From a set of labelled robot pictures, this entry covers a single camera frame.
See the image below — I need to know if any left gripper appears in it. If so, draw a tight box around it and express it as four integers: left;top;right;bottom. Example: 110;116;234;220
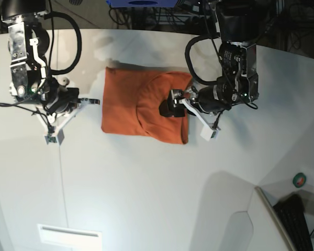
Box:
159;42;259;118

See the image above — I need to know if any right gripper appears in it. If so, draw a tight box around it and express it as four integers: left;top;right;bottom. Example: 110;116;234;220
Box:
8;21;80;116

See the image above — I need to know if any orange t-shirt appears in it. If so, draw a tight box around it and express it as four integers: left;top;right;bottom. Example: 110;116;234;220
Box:
101;67;192;145

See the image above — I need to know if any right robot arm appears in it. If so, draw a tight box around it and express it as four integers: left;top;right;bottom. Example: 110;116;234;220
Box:
1;1;82;117

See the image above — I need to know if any blue box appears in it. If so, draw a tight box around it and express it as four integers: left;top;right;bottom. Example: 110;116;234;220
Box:
106;0;182;8

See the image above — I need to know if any green tape roll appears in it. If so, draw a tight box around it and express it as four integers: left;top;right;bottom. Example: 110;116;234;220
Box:
292;173;307;188

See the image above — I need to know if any black keyboard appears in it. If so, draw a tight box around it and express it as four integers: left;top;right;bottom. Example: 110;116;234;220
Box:
273;193;313;251

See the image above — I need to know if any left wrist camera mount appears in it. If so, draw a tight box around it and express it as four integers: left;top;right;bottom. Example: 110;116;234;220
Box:
179;98;221;141

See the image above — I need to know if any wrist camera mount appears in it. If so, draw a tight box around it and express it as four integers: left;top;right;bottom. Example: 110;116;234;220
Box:
179;98;221;141
36;98;100;146

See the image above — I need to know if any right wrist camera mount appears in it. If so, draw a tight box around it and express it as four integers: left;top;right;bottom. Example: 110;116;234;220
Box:
36;98;100;146

